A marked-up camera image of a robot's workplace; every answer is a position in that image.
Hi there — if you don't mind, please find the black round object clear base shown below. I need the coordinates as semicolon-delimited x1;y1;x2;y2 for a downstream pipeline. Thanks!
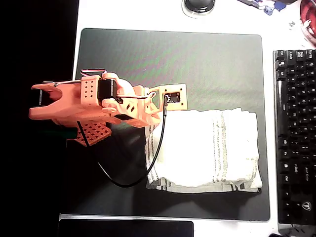
181;0;216;18

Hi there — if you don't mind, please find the dark blue flat object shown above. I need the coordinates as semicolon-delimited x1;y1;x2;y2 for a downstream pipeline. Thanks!
273;0;298;12

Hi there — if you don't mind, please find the orange camera mount with board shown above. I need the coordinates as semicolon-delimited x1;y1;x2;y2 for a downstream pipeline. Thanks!
158;83;188;111

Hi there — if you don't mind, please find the red white servo wire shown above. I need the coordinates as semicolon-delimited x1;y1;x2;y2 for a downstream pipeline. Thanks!
79;68;107;78

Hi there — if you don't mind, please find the red bowl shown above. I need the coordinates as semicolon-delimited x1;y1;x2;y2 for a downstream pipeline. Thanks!
299;0;316;46

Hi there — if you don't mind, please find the black desk mat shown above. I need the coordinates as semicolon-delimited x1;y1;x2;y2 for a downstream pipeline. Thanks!
60;27;271;222

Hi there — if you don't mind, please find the black flat pad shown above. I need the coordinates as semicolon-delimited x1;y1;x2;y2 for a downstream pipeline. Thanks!
58;218;195;237

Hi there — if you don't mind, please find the black keyboard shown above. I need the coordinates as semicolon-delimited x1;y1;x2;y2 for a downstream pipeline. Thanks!
273;49;316;226

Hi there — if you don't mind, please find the white striped towel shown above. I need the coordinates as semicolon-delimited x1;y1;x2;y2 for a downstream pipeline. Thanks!
145;107;263;194

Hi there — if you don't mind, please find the black camera cable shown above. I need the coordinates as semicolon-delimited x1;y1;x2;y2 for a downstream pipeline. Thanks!
76;95;169;188

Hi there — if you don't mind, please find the blue white small toy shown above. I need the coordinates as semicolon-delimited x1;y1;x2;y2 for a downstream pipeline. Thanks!
262;4;275;16

